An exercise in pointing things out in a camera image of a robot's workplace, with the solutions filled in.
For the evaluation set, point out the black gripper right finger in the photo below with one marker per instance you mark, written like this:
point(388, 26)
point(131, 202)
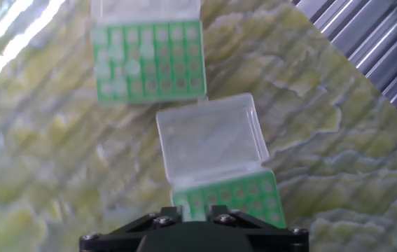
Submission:
point(275, 241)

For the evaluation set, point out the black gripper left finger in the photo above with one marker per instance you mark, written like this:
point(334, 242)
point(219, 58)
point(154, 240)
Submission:
point(114, 241)

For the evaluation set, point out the green rack pipette tip box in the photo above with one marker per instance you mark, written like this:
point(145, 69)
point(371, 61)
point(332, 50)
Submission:
point(177, 70)
point(212, 140)

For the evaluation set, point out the green marble pattern mat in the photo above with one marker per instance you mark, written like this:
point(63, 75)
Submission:
point(61, 157)

